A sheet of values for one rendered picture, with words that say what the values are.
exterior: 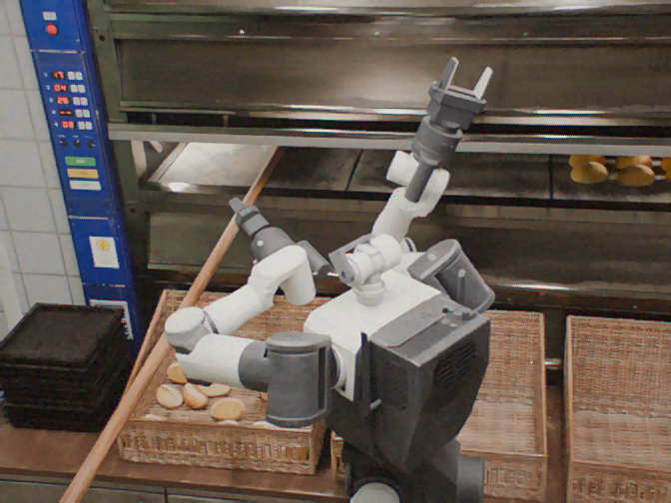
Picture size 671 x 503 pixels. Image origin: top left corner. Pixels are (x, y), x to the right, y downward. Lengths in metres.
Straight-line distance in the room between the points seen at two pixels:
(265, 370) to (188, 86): 1.18
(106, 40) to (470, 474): 1.51
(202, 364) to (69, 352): 1.07
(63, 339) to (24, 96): 0.70
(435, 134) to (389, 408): 0.56
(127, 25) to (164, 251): 0.68
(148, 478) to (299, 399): 1.12
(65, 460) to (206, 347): 1.13
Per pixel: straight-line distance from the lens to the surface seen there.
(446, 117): 1.89
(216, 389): 2.85
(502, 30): 2.43
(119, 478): 2.70
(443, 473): 1.90
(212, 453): 2.63
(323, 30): 2.48
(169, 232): 2.86
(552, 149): 2.37
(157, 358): 2.01
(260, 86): 2.55
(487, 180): 2.75
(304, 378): 1.60
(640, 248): 2.70
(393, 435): 1.73
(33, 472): 2.81
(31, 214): 3.01
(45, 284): 3.13
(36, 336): 2.87
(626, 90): 2.48
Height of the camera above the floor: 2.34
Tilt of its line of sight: 29 degrees down
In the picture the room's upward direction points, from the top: 3 degrees counter-clockwise
